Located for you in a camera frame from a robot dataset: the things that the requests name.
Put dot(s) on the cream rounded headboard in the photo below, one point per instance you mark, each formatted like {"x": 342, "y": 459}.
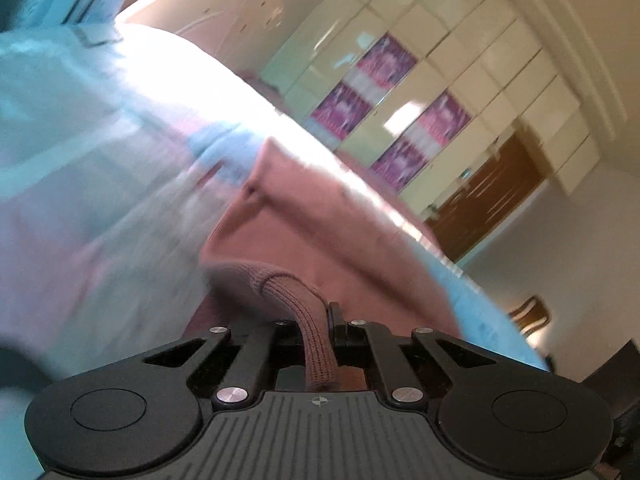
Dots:
{"x": 239, "y": 33}

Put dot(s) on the upper right purple poster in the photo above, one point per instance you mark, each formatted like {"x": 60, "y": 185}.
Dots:
{"x": 441, "y": 123}

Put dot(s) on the purple poster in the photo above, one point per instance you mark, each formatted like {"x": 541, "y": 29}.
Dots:
{"x": 341, "y": 111}
{"x": 399, "y": 164}
{"x": 441, "y": 123}
{"x": 385, "y": 64}

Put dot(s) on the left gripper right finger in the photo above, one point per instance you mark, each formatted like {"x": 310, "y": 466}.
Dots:
{"x": 412, "y": 370}

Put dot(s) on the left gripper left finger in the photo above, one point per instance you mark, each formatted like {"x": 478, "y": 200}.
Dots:
{"x": 233, "y": 370}

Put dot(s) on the cream glossy wardrobe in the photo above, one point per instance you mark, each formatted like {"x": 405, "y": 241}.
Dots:
{"x": 481, "y": 51}

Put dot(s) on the wooden chair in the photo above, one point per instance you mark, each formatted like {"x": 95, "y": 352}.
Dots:
{"x": 532, "y": 315}

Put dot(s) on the brown wooden door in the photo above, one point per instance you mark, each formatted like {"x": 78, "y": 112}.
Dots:
{"x": 485, "y": 199}

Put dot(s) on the lower left purple poster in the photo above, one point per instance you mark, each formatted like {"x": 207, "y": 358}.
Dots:
{"x": 341, "y": 111}

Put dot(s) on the pink knit garment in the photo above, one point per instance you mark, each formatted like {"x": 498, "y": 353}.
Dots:
{"x": 296, "y": 239}

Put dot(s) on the patterned blue pink bedsheet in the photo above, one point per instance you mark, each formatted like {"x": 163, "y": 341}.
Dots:
{"x": 121, "y": 148}

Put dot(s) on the upper left purple poster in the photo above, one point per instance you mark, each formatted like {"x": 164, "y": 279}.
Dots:
{"x": 385, "y": 64}

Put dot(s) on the lower right purple poster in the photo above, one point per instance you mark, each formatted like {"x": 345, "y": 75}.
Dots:
{"x": 399, "y": 164}

